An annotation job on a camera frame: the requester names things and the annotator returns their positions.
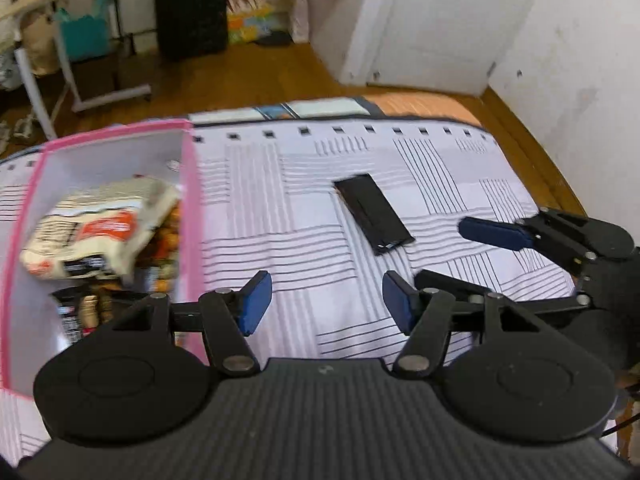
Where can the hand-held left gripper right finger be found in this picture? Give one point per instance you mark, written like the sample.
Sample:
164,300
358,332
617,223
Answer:
397,300

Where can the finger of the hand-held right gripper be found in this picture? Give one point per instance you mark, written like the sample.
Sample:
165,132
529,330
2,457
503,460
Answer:
460,284
490,232

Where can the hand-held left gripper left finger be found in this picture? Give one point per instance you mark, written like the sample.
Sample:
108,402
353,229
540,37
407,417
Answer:
255,302

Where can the beige snack packet red label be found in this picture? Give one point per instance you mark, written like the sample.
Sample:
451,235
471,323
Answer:
100,220

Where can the pink cardboard box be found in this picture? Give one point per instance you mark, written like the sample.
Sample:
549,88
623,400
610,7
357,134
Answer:
100,165

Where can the striped bed sheet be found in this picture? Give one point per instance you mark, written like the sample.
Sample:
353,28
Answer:
300,210

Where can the clear bag of coloured nuts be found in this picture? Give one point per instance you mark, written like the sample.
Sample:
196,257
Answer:
165,240

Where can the orange cloth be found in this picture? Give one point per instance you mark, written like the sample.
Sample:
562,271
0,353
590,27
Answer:
425,107

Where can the black gold snack packet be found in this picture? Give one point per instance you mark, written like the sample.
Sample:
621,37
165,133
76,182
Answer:
67,310

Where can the white door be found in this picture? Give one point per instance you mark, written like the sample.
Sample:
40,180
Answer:
440,25

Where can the colourful cardboard box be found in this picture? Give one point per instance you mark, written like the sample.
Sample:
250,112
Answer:
250,27

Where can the white paper bag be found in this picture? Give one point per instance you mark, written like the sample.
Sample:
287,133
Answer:
300,20

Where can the pair of slippers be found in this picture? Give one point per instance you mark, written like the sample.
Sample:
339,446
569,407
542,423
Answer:
22,127

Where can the black suitcase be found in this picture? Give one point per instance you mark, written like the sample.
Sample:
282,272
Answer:
190,10

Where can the white metal pole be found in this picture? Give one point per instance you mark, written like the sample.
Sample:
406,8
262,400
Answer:
35,95

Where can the teal bag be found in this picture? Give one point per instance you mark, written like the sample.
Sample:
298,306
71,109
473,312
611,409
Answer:
82,35

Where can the brown paper bag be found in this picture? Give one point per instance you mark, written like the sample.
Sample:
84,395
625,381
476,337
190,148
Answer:
42,45

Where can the white rolling table frame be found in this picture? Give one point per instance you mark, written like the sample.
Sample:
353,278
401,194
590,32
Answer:
110,97

